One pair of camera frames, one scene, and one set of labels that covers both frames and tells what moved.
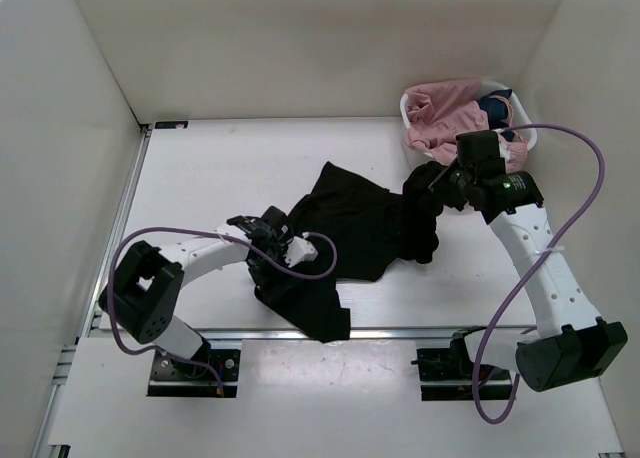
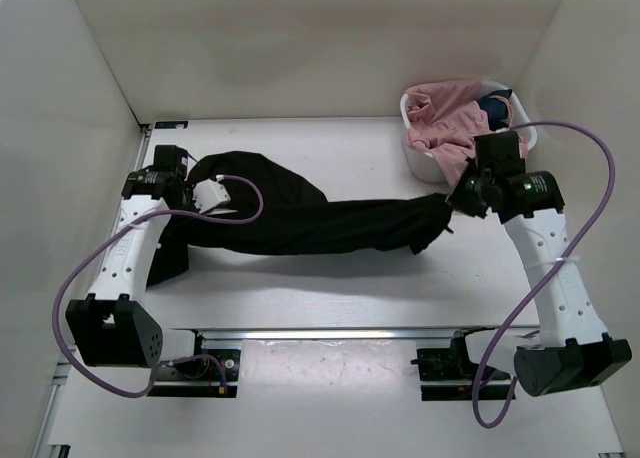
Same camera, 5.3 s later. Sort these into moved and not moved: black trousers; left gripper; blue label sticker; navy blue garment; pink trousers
Moved: left gripper; black trousers
Not moved: navy blue garment; pink trousers; blue label sticker
